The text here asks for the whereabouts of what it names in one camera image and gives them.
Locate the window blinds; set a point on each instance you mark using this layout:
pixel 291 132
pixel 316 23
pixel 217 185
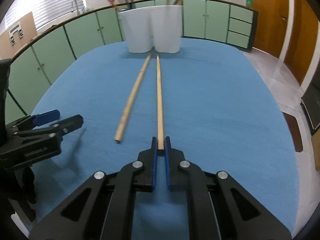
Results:
pixel 43 11

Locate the black oven cabinet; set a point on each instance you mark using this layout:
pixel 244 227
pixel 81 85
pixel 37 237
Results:
pixel 310 102

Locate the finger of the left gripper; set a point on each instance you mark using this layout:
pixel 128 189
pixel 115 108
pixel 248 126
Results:
pixel 63 127
pixel 45 118

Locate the chrome sink faucet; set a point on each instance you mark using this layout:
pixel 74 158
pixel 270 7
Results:
pixel 75 7

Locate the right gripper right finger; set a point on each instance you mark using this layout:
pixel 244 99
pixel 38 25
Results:
pixel 218 206

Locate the white double utensil holder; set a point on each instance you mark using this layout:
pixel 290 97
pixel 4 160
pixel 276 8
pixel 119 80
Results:
pixel 155 27

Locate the cardboard box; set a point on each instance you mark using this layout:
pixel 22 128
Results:
pixel 17 36

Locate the green kitchen base cabinets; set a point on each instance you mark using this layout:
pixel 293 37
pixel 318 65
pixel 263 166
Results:
pixel 38 63

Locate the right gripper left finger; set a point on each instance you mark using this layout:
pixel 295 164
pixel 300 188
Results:
pixel 103 206

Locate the blue table cloth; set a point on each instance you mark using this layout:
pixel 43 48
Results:
pixel 190 145

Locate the plain bamboo chopstick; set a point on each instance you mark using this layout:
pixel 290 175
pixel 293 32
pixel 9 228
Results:
pixel 131 99
pixel 160 126

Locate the brown wooden door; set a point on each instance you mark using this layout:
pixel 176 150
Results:
pixel 271 26
pixel 302 41

